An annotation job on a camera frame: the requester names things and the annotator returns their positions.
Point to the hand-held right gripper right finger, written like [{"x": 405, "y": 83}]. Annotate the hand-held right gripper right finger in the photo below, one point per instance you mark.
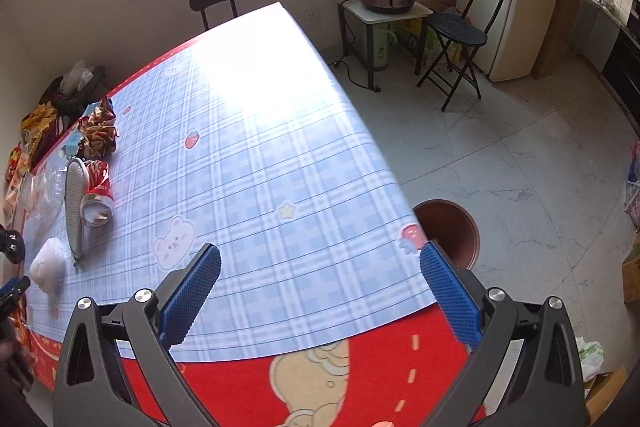
[{"x": 450, "y": 294}]

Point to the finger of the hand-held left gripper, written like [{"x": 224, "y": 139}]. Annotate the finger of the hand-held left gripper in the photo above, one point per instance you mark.
[
  {"x": 12, "y": 293},
  {"x": 11, "y": 246}
]

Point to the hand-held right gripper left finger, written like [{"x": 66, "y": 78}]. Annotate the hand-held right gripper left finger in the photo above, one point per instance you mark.
[{"x": 192, "y": 292}]

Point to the brown round stool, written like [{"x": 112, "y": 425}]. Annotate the brown round stool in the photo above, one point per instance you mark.
[{"x": 450, "y": 227}]

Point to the white crumpled tissue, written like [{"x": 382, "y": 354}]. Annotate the white crumpled tissue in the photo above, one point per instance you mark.
[{"x": 47, "y": 264}]

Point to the clear plastic bag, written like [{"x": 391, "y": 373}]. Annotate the clear plastic bag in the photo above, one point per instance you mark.
[{"x": 45, "y": 197}]

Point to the white mesh strainer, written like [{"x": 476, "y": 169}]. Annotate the white mesh strainer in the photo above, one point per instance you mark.
[{"x": 76, "y": 207}]

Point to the crushed red drink can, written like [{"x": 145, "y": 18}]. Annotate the crushed red drink can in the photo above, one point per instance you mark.
[{"x": 97, "y": 207}]

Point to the yellow snack packet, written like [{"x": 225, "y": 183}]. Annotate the yellow snack packet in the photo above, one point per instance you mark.
[{"x": 42, "y": 122}]

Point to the blue plaid tablecloth red border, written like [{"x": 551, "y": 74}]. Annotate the blue plaid tablecloth red border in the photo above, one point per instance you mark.
[{"x": 260, "y": 167}]

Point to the crumpled brown snack bag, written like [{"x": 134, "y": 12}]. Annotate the crumpled brown snack bag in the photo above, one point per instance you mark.
[{"x": 97, "y": 129}]

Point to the white plastic bag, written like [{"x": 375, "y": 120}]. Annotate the white plastic bag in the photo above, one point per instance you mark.
[{"x": 590, "y": 357}]

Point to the black bag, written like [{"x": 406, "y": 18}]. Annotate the black bag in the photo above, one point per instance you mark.
[{"x": 80, "y": 99}]

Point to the translucent plastic bag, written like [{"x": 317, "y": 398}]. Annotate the translucent plastic bag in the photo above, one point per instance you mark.
[{"x": 76, "y": 77}]

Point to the cardboard box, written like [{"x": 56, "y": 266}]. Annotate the cardboard box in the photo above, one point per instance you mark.
[
  {"x": 632, "y": 279},
  {"x": 605, "y": 397}
]

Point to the green electric kettle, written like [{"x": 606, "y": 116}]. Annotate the green electric kettle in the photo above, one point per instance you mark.
[{"x": 384, "y": 49}]

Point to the black folding chair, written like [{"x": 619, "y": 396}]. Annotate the black folding chair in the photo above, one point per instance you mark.
[{"x": 457, "y": 32}]

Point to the small white side table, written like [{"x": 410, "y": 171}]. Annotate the small white side table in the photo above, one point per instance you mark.
[{"x": 425, "y": 11}]

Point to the kitchen cabinet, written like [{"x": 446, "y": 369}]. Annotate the kitchen cabinet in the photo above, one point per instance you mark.
[{"x": 615, "y": 52}]

